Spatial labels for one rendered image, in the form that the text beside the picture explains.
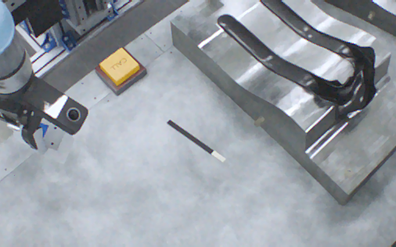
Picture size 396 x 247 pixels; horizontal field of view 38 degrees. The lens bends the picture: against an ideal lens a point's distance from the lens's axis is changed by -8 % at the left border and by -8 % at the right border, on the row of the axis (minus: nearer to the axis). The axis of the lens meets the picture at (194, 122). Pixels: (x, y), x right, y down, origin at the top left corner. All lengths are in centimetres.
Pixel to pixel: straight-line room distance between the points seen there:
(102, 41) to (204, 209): 106
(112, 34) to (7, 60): 128
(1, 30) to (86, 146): 49
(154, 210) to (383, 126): 47
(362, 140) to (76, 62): 117
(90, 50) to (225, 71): 96
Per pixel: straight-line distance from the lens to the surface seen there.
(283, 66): 120
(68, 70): 206
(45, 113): 93
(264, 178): 118
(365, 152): 117
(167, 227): 115
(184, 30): 124
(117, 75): 126
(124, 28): 211
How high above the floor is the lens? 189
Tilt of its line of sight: 62 degrees down
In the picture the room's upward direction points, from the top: 5 degrees counter-clockwise
